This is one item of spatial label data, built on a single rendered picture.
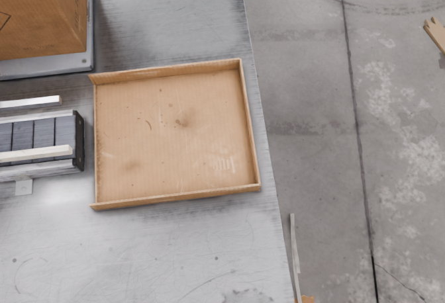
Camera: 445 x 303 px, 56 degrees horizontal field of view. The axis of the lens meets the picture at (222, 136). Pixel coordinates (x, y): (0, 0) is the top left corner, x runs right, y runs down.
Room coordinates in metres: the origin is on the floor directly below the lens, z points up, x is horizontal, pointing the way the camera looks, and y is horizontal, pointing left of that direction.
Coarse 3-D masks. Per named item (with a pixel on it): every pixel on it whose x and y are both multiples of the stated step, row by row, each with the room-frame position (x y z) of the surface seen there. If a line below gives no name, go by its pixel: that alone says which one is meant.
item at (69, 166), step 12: (0, 120) 0.32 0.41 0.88; (12, 120) 0.32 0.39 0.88; (24, 120) 0.32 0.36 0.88; (0, 168) 0.23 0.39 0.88; (12, 168) 0.23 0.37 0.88; (24, 168) 0.22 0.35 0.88; (36, 168) 0.22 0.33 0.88; (48, 168) 0.22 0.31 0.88; (60, 168) 0.23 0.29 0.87; (72, 168) 0.23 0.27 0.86; (0, 180) 0.22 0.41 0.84; (12, 180) 0.22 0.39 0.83
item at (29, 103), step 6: (54, 96) 0.32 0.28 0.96; (0, 102) 0.31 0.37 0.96; (6, 102) 0.31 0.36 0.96; (12, 102) 0.31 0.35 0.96; (18, 102) 0.31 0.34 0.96; (24, 102) 0.31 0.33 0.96; (30, 102) 0.31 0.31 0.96; (36, 102) 0.31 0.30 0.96; (42, 102) 0.31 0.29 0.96; (48, 102) 0.31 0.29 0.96; (54, 102) 0.31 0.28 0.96; (60, 102) 0.31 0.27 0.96; (0, 108) 0.30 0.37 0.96; (6, 108) 0.30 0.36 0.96; (12, 108) 0.31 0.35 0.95; (18, 108) 0.31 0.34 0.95; (24, 108) 0.31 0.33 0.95
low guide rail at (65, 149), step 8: (8, 152) 0.24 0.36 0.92; (16, 152) 0.24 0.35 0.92; (24, 152) 0.24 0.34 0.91; (32, 152) 0.24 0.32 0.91; (40, 152) 0.24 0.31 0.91; (48, 152) 0.24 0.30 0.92; (56, 152) 0.24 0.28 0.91; (64, 152) 0.24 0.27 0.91; (0, 160) 0.23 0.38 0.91; (8, 160) 0.23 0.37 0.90; (16, 160) 0.23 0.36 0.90
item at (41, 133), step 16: (0, 128) 0.30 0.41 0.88; (16, 128) 0.30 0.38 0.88; (32, 128) 0.30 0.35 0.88; (48, 128) 0.30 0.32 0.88; (64, 128) 0.30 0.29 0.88; (0, 144) 0.27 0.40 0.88; (16, 144) 0.27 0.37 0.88; (32, 144) 0.27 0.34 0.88; (48, 144) 0.27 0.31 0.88; (64, 144) 0.27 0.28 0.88; (32, 160) 0.24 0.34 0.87; (48, 160) 0.24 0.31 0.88
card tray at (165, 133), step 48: (96, 96) 0.38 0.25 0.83; (144, 96) 0.38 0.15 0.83; (192, 96) 0.38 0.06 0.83; (240, 96) 0.37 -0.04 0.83; (96, 144) 0.28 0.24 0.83; (144, 144) 0.28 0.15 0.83; (192, 144) 0.27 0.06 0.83; (240, 144) 0.27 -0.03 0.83; (96, 192) 0.19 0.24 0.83; (144, 192) 0.18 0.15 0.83; (192, 192) 0.17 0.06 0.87; (240, 192) 0.18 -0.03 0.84
